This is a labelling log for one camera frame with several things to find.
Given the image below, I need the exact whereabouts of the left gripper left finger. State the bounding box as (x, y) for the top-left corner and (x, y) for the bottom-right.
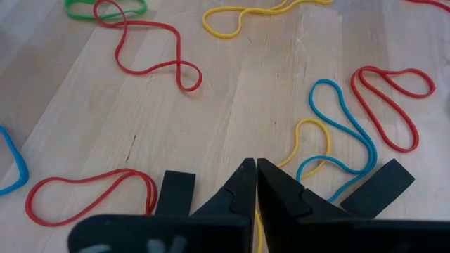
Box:
(191, 157), (257, 217)

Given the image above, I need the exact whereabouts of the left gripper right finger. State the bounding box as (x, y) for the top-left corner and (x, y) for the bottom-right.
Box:
(257, 158), (352, 253)

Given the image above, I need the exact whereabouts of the yellow rubber band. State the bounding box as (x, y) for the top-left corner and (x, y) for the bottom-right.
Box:
(255, 118), (333, 253)
(202, 0), (334, 39)

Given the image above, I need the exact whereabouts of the red rubber band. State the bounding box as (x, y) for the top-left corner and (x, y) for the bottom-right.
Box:
(349, 65), (437, 153)
(24, 168), (159, 228)
(92, 0), (204, 93)
(404, 0), (450, 14)

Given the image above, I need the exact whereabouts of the blue rubber band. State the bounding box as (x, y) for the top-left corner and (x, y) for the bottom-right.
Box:
(0, 125), (30, 197)
(296, 78), (379, 204)

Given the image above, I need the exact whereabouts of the green rubber band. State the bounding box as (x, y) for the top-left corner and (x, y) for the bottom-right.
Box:
(64, 0), (148, 20)

